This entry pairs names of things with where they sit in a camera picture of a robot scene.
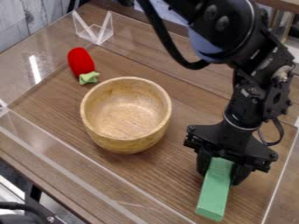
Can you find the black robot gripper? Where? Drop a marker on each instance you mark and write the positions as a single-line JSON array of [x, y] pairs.
[[223, 141]]

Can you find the green foam block stick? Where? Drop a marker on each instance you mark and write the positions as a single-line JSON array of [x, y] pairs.
[[215, 190]]

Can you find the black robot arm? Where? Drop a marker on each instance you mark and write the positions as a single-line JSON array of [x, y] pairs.
[[230, 34]]

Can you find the brown wooden bowl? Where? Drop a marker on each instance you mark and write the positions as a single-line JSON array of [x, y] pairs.
[[126, 112]]

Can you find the red plush strawberry toy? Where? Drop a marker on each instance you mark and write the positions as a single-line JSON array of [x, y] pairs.
[[82, 66]]

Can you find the wooden chair in background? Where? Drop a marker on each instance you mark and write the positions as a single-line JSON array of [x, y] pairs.
[[285, 9]]

